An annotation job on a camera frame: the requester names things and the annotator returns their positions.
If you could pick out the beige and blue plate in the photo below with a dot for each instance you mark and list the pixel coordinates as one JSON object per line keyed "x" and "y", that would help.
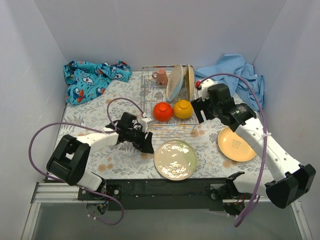
{"x": 175, "y": 82}

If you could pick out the aluminium frame rail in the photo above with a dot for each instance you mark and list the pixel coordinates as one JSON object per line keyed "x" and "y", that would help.
{"x": 57, "y": 192}

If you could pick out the beige bird pattern plate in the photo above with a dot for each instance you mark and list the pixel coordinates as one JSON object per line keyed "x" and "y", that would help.
{"x": 190, "y": 81}

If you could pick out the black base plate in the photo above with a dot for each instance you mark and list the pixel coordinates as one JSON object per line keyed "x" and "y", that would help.
{"x": 164, "y": 194}

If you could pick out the floral table mat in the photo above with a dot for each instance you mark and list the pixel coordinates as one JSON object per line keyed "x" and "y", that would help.
{"x": 123, "y": 161}

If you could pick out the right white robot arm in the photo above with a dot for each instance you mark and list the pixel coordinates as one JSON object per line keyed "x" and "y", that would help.
{"x": 265, "y": 150}

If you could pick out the plain orange plate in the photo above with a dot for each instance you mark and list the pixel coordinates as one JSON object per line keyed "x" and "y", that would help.
{"x": 234, "y": 147}

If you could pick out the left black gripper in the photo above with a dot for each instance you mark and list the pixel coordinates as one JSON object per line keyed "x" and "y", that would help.
{"x": 141, "y": 140}

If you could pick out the red orange bowl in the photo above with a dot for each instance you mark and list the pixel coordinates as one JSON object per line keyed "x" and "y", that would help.
{"x": 162, "y": 112}

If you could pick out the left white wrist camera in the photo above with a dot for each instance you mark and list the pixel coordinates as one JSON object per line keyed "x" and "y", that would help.
{"x": 145, "y": 122}

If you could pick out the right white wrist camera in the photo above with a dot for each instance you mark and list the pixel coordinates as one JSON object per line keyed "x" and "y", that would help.
{"x": 203, "y": 88}

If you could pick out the light blue shirt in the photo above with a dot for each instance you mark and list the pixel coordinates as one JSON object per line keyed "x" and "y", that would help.
{"x": 236, "y": 64}

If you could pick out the pale green plate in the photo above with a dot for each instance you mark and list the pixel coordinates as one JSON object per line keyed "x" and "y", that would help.
{"x": 175, "y": 160}

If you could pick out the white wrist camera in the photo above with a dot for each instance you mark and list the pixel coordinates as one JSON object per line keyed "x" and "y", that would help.
{"x": 203, "y": 88}
{"x": 145, "y": 122}

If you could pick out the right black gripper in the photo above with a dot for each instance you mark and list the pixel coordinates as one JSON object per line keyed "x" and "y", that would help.
{"x": 208, "y": 108}

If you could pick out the yellow bowl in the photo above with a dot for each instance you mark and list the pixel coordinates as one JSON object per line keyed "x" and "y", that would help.
{"x": 183, "y": 109}

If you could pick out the blue shark pattern cloth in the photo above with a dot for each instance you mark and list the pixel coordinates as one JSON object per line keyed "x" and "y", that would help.
{"x": 87, "y": 81}

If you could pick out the pink mug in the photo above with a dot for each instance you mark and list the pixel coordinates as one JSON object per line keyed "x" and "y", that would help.
{"x": 160, "y": 76}

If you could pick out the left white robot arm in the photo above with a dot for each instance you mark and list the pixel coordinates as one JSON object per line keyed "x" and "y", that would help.
{"x": 69, "y": 159}

